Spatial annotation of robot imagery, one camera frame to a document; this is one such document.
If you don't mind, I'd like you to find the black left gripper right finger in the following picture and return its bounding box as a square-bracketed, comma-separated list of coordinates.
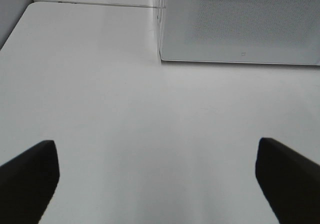
[255, 137, 320, 224]

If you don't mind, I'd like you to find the white microwave door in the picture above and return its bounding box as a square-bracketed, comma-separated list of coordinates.
[159, 0, 320, 65]

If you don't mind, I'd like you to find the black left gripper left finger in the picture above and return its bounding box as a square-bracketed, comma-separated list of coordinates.
[0, 140, 60, 224]

